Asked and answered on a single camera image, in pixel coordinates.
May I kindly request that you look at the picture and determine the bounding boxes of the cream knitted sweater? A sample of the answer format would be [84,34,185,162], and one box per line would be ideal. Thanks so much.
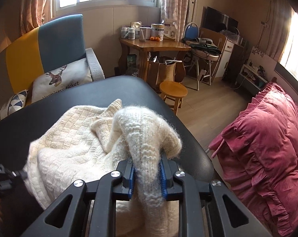
[24,100,182,236]

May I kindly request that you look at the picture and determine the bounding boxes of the blue folding chair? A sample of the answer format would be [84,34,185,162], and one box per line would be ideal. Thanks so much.
[183,22,199,40]

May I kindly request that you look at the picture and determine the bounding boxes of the pink ruffled quilt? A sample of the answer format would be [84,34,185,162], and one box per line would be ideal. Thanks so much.
[209,82,298,236]

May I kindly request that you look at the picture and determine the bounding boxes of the blue white triangle cushion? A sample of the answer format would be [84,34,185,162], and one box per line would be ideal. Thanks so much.
[0,89,28,121]

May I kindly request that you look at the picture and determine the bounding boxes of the round wooden stool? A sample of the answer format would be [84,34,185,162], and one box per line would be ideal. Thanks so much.
[159,81,188,115]

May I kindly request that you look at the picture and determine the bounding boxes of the white deer print cushion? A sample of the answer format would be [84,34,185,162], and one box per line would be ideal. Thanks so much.
[32,58,92,103]

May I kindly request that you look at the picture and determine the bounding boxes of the white low shelf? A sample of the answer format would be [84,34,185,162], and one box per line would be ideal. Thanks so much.
[235,64,268,96]

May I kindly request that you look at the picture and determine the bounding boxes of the brown paper bag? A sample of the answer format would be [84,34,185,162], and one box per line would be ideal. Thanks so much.
[147,56,182,91]

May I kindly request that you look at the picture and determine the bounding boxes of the white metal stool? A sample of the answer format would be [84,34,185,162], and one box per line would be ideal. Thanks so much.
[184,48,220,91]

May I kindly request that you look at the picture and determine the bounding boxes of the blue yellow grey armchair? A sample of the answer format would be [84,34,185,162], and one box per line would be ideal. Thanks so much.
[0,14,105,105]

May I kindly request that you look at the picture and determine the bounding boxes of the wooden side table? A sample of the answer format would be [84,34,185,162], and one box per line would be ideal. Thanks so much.
[115,38,191,82]

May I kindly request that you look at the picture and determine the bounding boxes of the orange tangerines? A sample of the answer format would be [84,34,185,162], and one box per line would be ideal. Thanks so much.
[150,36,160,42]

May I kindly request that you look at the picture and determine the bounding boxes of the large milk powder tin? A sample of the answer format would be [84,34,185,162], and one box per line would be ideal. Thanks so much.
[150,24,165,42]

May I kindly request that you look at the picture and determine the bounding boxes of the orange left curtain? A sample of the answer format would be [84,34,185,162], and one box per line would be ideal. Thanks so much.
[19,0,47,36]

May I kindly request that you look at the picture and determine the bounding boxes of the black television screen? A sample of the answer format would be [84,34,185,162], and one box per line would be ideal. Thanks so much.
[202,7,238,33]

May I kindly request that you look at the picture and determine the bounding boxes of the white medicine bottle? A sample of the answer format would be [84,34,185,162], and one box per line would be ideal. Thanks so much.
[128,27,135,40]

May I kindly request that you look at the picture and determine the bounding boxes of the pink patterned curtain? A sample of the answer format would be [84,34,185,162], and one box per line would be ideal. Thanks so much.
[161,0,190,41]

